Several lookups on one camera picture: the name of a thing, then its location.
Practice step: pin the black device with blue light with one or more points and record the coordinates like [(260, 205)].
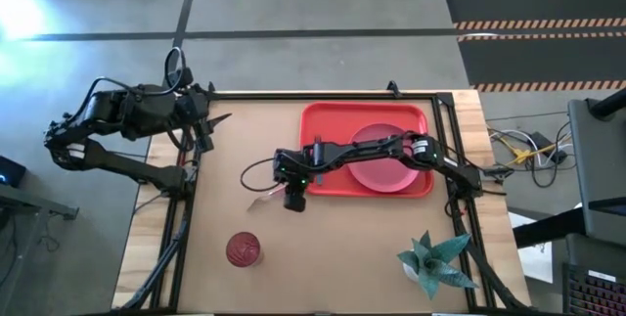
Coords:
[(12, 169)]

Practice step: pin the backlit black keyboard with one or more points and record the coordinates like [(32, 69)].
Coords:
[(594, 296)]

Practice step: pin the silver metal fork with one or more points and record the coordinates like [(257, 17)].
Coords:
[(320, 179)]

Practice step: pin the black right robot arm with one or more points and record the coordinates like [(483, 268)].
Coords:
[(371, 152)]

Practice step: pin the black pole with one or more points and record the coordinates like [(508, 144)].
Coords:
[(609, 105)]

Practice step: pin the black table leg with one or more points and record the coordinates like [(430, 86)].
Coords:
[(548, 230)]

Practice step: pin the red plastic tray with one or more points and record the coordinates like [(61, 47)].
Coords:
[(323, 115)]

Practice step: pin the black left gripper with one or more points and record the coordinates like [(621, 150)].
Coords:
[(200, 105)]

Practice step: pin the iridescent metal spoon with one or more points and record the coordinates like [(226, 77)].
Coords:
[(259, 202)]

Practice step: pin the artificial green succulent plant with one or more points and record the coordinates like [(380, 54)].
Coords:
[(433, 267)]

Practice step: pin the black aluminium table frame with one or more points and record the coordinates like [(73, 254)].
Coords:
[(318, 96)]

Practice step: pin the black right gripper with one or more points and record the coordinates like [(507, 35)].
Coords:
[(293, 198)]

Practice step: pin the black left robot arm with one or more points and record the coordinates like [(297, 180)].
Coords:
[(147, 110)]

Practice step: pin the red round plate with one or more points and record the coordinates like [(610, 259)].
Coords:
[(381, 174)]

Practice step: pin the black frame clamp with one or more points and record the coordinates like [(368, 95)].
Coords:
[(393, 90)]

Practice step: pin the black hazard-striped floor mat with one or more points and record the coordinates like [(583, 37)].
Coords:
[(528, 3), (538, 61)]

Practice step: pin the white paper sheet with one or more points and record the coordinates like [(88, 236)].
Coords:
[(535, 262)]

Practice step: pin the grey cart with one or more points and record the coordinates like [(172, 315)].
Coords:
[(601, 169)]

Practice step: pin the black power adapter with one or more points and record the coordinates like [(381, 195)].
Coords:
[(540, 141)]

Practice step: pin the red translucent plastic cup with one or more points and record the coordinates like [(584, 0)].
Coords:
[(243, 249)]

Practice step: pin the grey desk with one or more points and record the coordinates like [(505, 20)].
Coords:
[(29, 198)]

